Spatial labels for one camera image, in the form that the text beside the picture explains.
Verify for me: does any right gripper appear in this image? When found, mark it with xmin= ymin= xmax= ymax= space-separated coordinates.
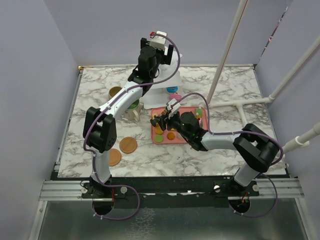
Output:
xmin=155 ymin=110 xmax=191 ymax=140

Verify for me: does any white three-tier cake stand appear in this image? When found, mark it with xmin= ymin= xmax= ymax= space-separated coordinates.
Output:
xmin=140 ymin=51 xmax=182 ymax=110

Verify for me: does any blue frosted donut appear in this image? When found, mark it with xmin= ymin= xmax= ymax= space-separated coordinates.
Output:
xmin=166 ymin=86 xmax=179 ymax=94

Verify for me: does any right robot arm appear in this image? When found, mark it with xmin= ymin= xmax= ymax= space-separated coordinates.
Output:
xmin=150 ymin=111 xmax=284 ymax=196

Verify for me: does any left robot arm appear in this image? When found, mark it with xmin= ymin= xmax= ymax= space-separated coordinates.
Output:
xmin=83 ymin=31 xmax=178 ymax=198

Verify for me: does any brown round cookie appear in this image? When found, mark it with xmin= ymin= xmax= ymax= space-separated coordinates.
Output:
xmin=166 ymin=132 xmax=176 ymax=141

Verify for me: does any orange round cookie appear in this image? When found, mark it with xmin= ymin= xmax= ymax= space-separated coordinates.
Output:
xmin=155 ymin=126 xmax=164 ymax=135

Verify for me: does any pink serving tray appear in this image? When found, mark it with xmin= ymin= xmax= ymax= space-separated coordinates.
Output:
xmin=151 ymin=106 xmax=208 ymax=145

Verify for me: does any green macaron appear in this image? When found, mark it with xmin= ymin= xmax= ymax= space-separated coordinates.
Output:
xmin=154 ymin=134 xmax=164 ymax=143

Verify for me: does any green cake piece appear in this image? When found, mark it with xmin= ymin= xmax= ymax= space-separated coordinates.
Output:
xmin=195 ymin=107 xmax=203 ymax=119

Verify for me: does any green-inside ceramic mug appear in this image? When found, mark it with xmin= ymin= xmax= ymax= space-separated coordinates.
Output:
xmin=124 ymin=99 xmax=141 ymax=122

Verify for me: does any wooden coaster upper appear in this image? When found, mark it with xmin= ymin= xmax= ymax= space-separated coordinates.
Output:
xmin=119 ymin=137 xmax=138 ymax=154

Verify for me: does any wooden coaster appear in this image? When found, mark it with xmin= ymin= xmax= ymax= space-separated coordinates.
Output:
xmin=109 ymin=148 xmax=122 ymax=167
xmin=119 ymin=137 xmax=138 ymax=154

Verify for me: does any beige ceramic mug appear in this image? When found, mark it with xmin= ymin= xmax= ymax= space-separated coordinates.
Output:
xmin=108 ymin=86 xmax=122 ymax=100

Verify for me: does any wooden coaster lower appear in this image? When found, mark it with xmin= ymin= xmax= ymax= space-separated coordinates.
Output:
xmin=109 ymin=148 xmax=122 ymax=167

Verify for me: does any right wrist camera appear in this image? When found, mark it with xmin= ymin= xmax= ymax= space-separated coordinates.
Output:
xmin=165 ymin=98 xmax=181 ymax=119

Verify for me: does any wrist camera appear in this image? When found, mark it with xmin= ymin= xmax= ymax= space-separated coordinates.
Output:
xmin=165 ymin=98 xmax=181 ymax=119
xmin=149 ymin=31 xmax=168 ymax=51

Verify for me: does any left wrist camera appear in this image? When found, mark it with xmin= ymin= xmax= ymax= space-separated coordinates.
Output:
xmin=149 ymin=31 xmax=168 ymax=51

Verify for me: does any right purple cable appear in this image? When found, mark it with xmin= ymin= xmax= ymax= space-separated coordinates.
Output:
xmin=174 ymin=92 xmax=286 ymax=220

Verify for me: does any purple cable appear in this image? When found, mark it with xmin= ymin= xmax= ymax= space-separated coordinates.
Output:
xmin=174 ymin=92 xmax=286 ymax=220
xmin=82 ymin=34 xmax=181 ymax=221

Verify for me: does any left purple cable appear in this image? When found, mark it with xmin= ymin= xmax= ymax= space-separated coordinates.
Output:
xmin=82 ymin=34 xmax=181 ymax=221

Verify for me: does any aluminium mounting rail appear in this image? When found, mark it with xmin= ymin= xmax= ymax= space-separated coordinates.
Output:
xmin=39 ymin=178 xmax=305 ymax=201

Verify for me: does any white pvc pipe frame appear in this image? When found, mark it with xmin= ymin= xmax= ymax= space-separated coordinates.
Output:
xmin=210 ymin=0 xmax=320 ymax=144

